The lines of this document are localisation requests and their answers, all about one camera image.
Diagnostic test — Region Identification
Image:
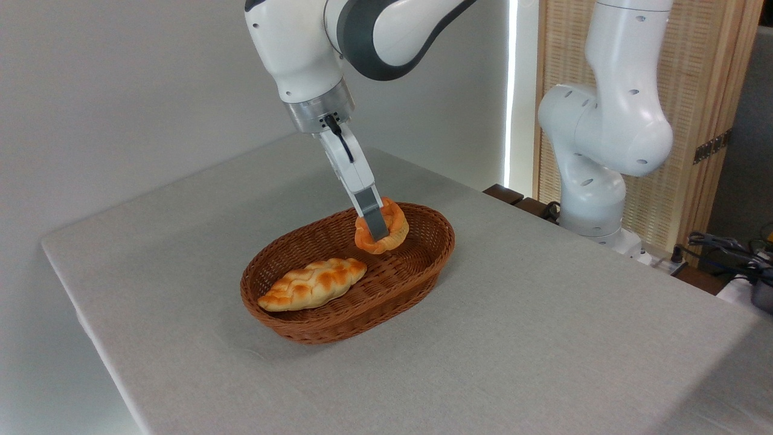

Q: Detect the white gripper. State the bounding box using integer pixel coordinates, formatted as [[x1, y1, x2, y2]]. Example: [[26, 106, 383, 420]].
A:
[[318, 122, 391, 241]]

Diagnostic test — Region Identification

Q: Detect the round braided bread bun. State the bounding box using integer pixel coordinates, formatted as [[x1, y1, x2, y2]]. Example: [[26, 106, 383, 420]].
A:
[[353, 196, 411, 256]]

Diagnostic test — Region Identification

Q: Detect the brown oval wicker basket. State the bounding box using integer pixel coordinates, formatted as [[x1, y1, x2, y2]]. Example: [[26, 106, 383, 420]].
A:
[[240, 201, 457, 346]]

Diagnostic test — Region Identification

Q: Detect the long braided bread loaf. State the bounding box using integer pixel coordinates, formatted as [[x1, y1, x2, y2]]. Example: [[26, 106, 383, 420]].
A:
[[257, 257, 368, 313]]

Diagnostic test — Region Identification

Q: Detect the dark brown wooden bench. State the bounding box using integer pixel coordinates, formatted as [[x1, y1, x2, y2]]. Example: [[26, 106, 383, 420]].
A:
[[483, 184, 729, 297]]

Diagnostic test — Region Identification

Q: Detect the grey tablecloth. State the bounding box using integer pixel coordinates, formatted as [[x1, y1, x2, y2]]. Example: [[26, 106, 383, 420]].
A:
[[40, 129, 773, 435]]

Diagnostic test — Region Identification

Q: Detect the metal hinge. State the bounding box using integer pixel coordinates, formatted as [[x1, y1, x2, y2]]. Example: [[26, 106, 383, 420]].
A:
[[693, 128, 733, 166]]

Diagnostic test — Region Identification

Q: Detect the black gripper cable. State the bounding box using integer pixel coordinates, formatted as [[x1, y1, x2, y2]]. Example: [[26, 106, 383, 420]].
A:
[[324, 114, 356, 164]]

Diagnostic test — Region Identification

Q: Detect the tangled dark cable bundle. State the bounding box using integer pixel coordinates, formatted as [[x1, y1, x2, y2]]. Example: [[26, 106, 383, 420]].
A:
[[687, 224, 773, 286]]

